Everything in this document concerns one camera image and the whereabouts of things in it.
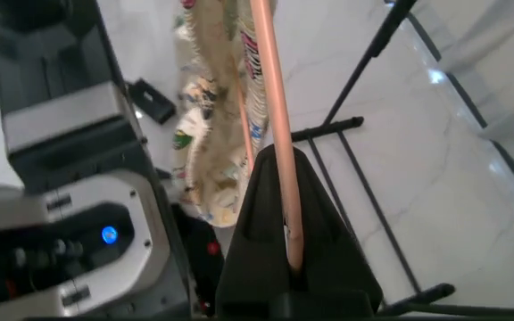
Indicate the pink clothes hanger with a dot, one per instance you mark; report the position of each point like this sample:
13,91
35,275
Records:
279,111

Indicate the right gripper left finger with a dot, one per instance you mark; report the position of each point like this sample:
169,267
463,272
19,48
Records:
252,241

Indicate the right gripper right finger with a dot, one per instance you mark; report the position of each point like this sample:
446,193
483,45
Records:
333,249

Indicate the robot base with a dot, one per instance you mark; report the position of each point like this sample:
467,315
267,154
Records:
60,111

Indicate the black clothes rack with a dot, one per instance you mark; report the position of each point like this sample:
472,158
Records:
328,127

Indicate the white curtain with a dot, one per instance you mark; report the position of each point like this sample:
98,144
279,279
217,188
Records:
498,27

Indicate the cream printed shorts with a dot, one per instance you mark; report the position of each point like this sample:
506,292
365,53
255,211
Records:
214,134

